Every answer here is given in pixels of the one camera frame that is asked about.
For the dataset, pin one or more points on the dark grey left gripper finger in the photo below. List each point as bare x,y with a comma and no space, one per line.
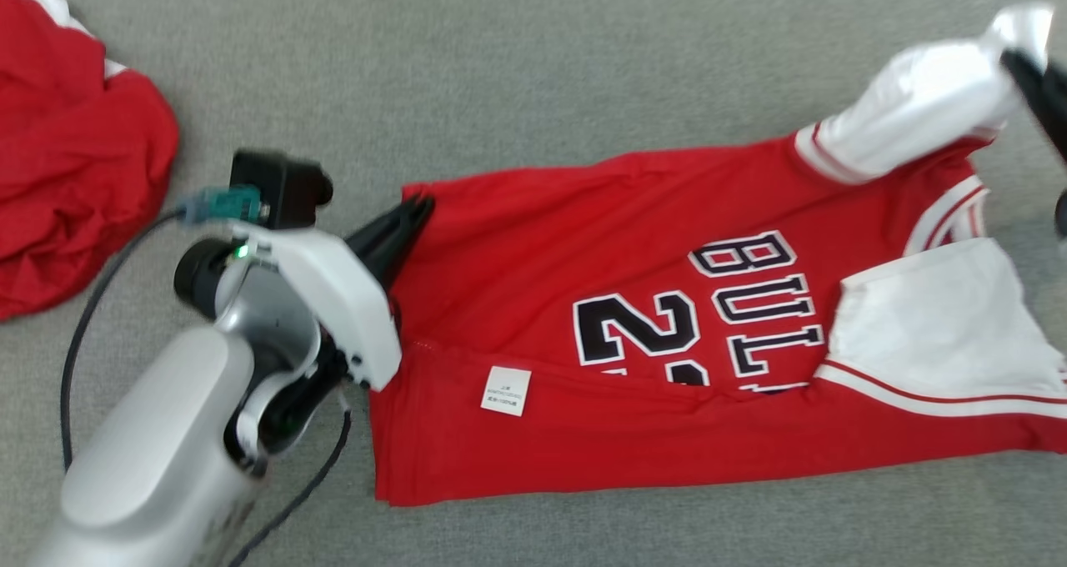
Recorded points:
396,258
392,225

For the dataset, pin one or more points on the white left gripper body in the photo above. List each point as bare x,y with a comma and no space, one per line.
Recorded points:
342,292

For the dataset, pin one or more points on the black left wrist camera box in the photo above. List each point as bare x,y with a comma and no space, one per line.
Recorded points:
279,185

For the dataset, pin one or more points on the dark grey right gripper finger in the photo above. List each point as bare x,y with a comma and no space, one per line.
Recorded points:
1042,92

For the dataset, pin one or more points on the red Bulls basketball jersey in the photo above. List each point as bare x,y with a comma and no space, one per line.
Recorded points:
533,300

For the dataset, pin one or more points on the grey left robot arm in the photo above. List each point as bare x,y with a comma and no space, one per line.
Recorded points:
167,434

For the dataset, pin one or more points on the red Bulls basketball shorts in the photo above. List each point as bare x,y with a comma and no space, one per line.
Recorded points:
75,158

